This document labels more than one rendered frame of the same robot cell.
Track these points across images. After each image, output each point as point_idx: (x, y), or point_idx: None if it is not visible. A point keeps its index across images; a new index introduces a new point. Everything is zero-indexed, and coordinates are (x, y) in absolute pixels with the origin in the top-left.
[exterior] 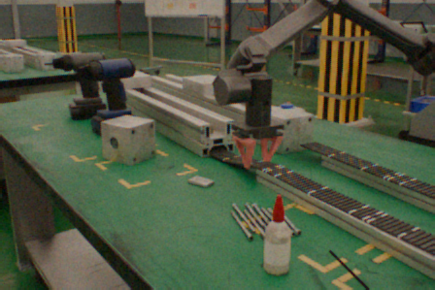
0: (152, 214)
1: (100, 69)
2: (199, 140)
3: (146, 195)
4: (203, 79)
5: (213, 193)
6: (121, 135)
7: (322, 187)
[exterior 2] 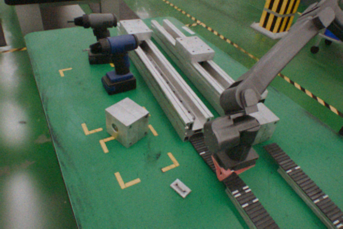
0: None
1: (109, 46)
2: (183, 130)
3: (134, 204)
4: (192, 44)
5: (188, 209)
6: (120, 126)
7: None
